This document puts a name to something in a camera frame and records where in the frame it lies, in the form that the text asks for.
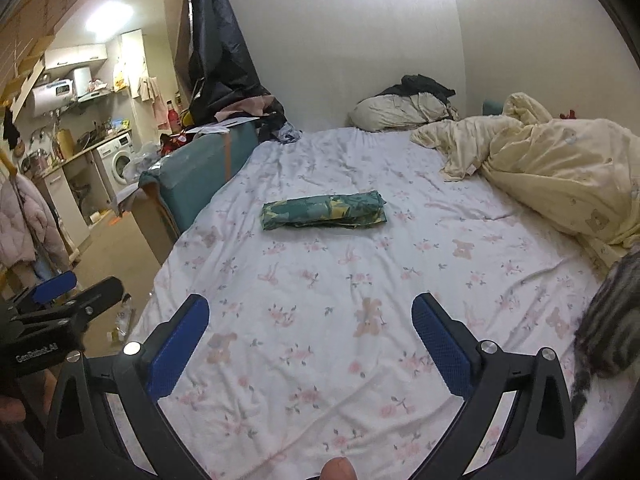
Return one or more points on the white water heater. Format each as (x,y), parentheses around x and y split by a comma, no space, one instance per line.
(52,96)

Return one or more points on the person's right hand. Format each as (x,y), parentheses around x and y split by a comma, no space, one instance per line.
(339,468)

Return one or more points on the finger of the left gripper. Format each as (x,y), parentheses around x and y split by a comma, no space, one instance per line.
(45,293)
(83,307)

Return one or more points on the white wall cabinet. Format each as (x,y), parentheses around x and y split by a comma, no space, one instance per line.
(62,57)

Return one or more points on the black hanging garment bag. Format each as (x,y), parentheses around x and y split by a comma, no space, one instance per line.
(221,70)

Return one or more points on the white floral bed sheet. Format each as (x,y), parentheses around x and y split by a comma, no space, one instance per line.
(310,352)

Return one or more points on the cream pillow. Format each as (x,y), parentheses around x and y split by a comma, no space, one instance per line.
(390,112)

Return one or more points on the red bottle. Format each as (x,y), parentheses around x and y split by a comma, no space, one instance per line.
(173,118)

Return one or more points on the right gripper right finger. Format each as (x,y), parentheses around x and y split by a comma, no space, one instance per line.
(537,440)

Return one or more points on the person's left hand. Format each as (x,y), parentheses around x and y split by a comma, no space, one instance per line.
(37,390)

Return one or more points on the cream yellow duvet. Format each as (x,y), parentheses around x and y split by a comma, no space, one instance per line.
(582,175)

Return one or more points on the black clothes on pillow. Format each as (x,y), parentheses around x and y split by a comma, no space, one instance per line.
(410,85)

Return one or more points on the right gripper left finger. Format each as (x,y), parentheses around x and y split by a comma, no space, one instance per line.
(82,438)

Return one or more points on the grey tabby cat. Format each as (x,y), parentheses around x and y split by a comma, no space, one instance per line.
(607,339)

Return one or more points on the white washing machine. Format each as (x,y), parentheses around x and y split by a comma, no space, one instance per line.
(111,157)

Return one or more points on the pink puffer jacket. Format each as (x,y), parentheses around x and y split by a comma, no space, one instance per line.
(26,219)

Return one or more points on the green yellow patterned pants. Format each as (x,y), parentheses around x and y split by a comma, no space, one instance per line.
(352,211)

